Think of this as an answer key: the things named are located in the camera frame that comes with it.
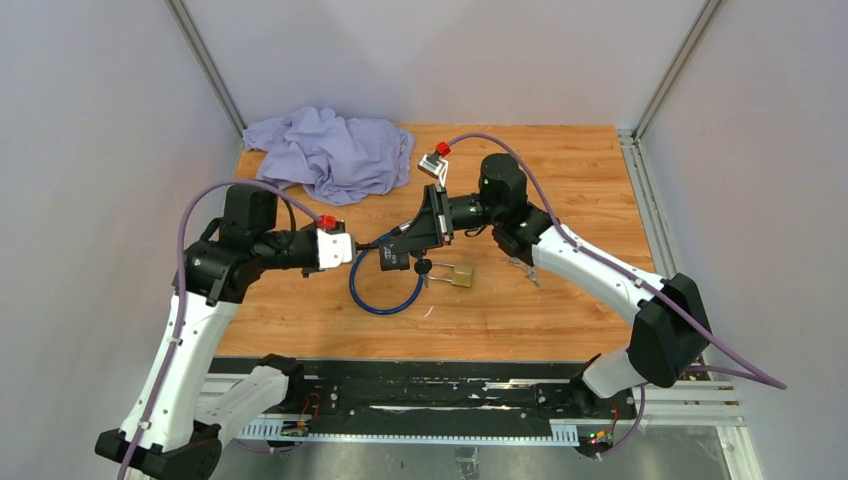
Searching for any silver key bunch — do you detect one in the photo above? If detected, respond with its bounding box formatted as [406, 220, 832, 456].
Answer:
[507, 257, 540, 289]

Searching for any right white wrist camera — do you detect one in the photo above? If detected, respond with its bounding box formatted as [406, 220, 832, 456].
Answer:
[417, 142, 451, 189]

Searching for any brass padlock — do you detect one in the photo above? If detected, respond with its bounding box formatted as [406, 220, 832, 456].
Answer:
[427, 262, 475, 288]

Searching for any small black padlock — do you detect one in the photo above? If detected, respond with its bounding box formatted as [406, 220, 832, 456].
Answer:
[354, 240, 411, 271]

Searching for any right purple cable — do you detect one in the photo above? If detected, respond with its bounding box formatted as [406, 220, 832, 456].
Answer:
[447, 132, 788, 460]

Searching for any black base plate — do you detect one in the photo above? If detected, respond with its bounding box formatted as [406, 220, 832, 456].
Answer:
[221, 357, 711, 442]

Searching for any black head key pair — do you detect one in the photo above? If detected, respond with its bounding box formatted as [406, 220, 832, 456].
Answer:
[414, 257, 433, 288]

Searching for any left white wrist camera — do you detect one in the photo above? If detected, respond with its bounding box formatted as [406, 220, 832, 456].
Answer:
[316, 215, 356, 271]

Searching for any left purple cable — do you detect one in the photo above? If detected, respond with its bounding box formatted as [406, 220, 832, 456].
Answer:
[116, 180, 326, 480]

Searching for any crumpled lavender cloth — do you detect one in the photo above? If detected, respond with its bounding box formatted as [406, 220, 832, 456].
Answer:
[242, 106, 416, 206]

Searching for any blue cable lock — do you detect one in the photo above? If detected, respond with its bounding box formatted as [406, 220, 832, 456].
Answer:
[347, 227, 425, 317]

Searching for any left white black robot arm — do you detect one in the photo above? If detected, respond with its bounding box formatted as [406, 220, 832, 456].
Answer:
[95, 179, 356, 479]

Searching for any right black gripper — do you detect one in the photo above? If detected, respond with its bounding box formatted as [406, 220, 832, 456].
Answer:
[391, 184, 502, 255]

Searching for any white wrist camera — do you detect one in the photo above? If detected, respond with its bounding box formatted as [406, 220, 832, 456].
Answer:
[316, 215, 356, 271]
[417, 142, 451, 189]

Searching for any purple cable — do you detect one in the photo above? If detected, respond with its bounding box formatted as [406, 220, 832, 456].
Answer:
[447, 132, 788, 460]
[116, 180, 326, 480]

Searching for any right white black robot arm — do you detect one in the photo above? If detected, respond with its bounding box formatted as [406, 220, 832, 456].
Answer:
[378, 154, 710, 417]

